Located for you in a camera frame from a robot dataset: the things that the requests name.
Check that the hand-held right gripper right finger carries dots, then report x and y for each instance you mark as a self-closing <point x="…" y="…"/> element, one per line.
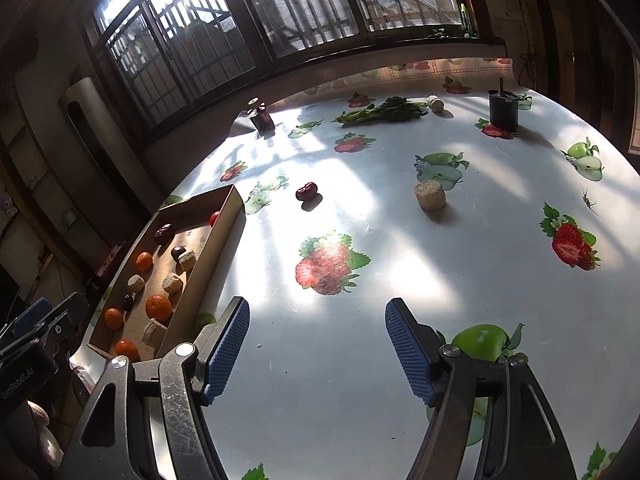
<point x="407" y="355"/>

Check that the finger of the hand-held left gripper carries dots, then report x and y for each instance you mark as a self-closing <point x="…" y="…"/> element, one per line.
<point x="67" y="312"/>
<point x="30" y="312"/>

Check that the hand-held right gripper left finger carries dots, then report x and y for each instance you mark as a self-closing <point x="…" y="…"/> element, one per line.
<point x="227" y="350"/>

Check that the small orange tangerine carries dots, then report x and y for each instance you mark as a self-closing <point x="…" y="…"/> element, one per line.
<point x="113" y="318"/>
<point x="126" y="349"/>
<point x="144" y="261"/>

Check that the dark red date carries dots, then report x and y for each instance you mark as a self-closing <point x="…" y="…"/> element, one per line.
<point x="128" y="301"/>

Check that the beige fibrous chunk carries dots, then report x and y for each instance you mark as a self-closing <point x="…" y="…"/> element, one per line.
<point x="429" y="195"/>
<point x="135" y="283"/>
<point x="436" y="103"/>
<point x="171" y="282"/>
<point x="153" y="331"/>
<point x="188" y="260"/>

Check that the large orange tangerine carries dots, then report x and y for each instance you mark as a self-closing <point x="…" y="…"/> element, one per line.
<point x="158" y="306"/>

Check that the brown cardboard box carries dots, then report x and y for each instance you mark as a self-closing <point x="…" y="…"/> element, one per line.
<point x="210" y="270"/>

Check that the dark round fruit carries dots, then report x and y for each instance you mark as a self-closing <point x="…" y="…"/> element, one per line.
<point x="177" y="251"/>

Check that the person's left hand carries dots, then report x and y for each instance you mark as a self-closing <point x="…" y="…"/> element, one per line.
<point x="40" y="420"/>

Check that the fruit print tablecloth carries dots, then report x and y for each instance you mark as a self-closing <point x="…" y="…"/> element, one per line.
<point x="400" y="260"/>

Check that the wrinkled red date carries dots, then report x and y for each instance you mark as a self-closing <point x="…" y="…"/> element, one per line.
<point x="162" y="233"/>
<point x="306" y="191"/>

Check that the red cherry tomato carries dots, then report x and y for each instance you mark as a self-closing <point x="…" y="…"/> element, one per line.
<point x="214" y="218"/>

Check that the white standing air conditioner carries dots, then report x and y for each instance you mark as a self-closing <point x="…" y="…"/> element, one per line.
<point x="92" y="110"/>

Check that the dark glass bottle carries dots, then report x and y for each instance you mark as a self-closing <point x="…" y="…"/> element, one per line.
<point x="261" y="116"/>

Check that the green leafy vegetable bundle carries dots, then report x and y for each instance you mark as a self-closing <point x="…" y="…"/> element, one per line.
<point x="385" y="110"/>

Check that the black plastic pot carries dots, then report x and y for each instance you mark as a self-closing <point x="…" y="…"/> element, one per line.
<point x="502" y="109"/>

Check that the green bottle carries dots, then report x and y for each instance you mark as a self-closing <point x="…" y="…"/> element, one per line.
<point x="466" y="20"/>

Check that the barred window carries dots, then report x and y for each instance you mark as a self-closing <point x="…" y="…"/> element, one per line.
<point x="300" y="5"/>

